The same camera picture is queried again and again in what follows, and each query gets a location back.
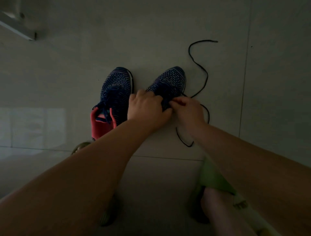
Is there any white metal shoe rack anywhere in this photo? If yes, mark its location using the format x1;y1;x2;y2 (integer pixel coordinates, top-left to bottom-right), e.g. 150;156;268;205
0;0;37;41

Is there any blue knit sneaker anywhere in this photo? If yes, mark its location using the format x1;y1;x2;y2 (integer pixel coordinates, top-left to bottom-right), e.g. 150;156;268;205
90;67;134;141
145;66;187;112

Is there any person's left hand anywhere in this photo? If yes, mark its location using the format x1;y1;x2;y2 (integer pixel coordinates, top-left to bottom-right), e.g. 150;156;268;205
127;88;173;133

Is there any person's left forearm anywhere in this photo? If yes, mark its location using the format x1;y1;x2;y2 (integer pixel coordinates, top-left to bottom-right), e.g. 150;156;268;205
0;119;156;236

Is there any green foam slipper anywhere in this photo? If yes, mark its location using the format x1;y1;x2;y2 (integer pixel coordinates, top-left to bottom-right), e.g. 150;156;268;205
188;155;237;224
71;142;120;227

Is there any person's right leg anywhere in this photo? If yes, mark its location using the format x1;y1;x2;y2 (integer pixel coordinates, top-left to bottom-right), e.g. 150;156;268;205
200;187;258;236

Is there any person's right hand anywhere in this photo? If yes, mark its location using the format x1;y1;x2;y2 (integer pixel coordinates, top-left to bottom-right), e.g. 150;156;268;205
169;96;207;139

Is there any hanging drawstring cord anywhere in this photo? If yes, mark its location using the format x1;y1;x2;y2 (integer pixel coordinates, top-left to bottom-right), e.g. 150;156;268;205
232;194;249;210

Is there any person's right forearm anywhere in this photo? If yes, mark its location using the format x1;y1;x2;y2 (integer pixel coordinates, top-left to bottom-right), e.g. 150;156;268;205
192;124;311;236

